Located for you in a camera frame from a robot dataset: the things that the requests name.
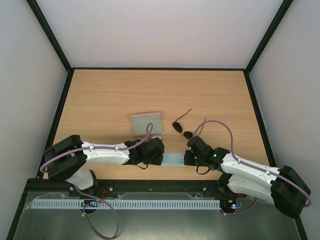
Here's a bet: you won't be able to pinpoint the light blue cleaning cloth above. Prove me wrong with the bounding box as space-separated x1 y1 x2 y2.
161 153 185 167

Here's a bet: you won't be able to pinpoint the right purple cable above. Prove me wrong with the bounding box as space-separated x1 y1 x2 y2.
193 120 313 217

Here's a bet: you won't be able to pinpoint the black aluminium frame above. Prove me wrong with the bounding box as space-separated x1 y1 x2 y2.
4 0 309 240

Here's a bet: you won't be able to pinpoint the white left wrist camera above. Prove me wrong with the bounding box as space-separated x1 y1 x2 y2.
149 135 163 141

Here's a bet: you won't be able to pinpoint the pink glasses case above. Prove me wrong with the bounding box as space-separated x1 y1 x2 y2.
130 112 164 137

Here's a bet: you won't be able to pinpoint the light blue slotted cable duct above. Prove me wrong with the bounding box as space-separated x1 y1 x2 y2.
30 199 221 210

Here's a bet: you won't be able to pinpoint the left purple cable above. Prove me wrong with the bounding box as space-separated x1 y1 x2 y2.
39 122 120 238

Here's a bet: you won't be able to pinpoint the purple cable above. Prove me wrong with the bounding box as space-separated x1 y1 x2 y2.
39 122 120 238
193 120 313 217

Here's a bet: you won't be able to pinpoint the black aviator sunglasses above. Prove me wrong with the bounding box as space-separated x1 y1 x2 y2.
171 109 194 140

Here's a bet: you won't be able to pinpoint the black front mounting rail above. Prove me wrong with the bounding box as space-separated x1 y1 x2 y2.
68 180 247 200

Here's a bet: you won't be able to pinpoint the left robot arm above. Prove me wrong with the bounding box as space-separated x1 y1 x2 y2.
40 135 165 190

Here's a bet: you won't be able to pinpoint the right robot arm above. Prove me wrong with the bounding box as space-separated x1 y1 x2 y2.
184 136 311 219

